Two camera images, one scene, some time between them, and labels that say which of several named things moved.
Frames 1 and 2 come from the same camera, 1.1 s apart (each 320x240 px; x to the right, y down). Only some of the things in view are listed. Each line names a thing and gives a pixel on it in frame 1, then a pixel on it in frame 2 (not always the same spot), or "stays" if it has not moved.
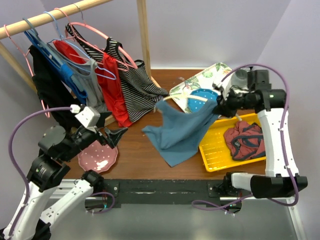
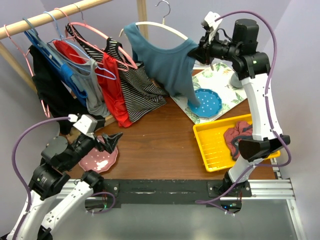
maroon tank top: (245, 141) stays
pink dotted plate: (95, 156) stays
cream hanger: (158, 106) → (121, 32)
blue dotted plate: (194, 105) stays
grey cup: (240, 78) stays
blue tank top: (179, 136) → (172, 69)
